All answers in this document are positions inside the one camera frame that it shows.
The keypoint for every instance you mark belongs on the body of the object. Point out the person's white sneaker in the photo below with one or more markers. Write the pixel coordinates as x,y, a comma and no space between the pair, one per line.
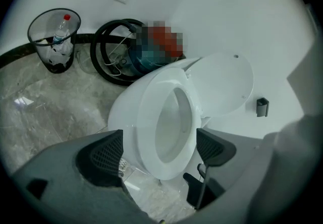
122,166

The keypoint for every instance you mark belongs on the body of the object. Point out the black wall paper holder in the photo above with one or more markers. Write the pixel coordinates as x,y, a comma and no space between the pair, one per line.
262,107

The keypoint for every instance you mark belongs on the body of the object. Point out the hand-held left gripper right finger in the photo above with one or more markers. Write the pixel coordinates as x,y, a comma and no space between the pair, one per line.
214,149

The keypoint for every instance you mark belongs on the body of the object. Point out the clear bottle with red cap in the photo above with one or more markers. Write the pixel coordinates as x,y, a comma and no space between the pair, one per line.
61,31

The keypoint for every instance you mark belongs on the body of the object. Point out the black mesh wastebasket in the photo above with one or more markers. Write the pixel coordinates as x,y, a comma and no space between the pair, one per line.
58,67

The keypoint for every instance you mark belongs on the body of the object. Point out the white round toilet bowl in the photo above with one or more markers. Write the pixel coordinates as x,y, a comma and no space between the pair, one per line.
121,117

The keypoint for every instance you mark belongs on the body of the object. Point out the white toilet lid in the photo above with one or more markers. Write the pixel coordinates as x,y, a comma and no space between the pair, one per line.
222,84

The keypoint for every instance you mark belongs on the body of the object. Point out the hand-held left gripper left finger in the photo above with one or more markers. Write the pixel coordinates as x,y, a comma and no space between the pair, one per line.
101,157

